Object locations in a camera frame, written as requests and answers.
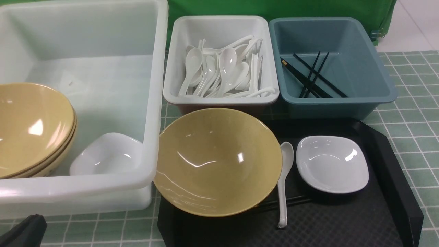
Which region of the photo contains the yellow noodle bowl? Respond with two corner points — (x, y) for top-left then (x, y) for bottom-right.
(153, 108), (282, 217)

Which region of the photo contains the white soup spoon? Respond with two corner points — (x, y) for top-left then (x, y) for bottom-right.
(277, 142), (295, 229)

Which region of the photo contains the black chopstick gold band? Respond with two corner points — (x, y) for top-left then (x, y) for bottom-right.
(254, 196), (312, 208)

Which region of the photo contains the white square dish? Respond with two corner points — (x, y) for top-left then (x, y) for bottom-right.
(295, 136), (369, 194)

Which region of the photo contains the stacked yellow bowl middle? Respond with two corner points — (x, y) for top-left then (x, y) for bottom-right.
(1, 110), (77, 179)

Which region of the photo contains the stacked yellow bowl bottom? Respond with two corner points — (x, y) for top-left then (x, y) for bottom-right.
(15, 127), (77, 178)

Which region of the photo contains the white spoon in tray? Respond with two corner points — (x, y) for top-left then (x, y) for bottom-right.
(224, 86), (276, 98)
(178, 47), (202, 97)
(224, 62), (249, 93)
(216, 48), (237, 97)

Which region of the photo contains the white spoon tray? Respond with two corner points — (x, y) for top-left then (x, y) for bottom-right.
(163, 15), (280, 115)

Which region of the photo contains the black chopstick in tray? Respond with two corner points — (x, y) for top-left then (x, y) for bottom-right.
(293, 54), (348, 97)
(303, 52), (329, 97)
(299, 52), (320, 98)
(281, 58), (331, 97)

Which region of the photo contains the white dish in bin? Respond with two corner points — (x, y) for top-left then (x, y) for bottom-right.
(69, 133), (143, 176)

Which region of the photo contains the blue-grey chopstick tray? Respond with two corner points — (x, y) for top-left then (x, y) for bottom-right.
(269, 17), (397, 119)

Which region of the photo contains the large translucent white bin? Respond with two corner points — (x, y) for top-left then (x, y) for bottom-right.
(1, 0), (169, 219)

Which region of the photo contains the green cloth backdrop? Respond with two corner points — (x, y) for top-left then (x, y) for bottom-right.
(166, 0), (396, 46)

